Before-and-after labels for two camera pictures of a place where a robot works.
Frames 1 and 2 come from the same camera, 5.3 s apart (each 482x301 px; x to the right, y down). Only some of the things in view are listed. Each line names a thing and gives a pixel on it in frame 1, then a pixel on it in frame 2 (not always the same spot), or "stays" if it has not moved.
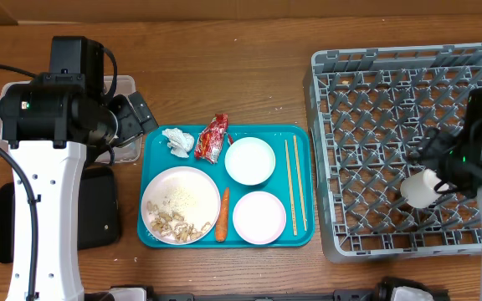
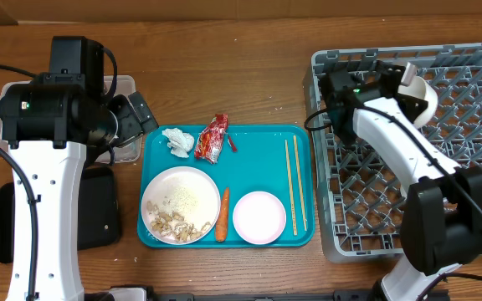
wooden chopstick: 290,190 stays
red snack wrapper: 209,141 stays
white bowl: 250,160 to 421,89
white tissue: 180,143 stays
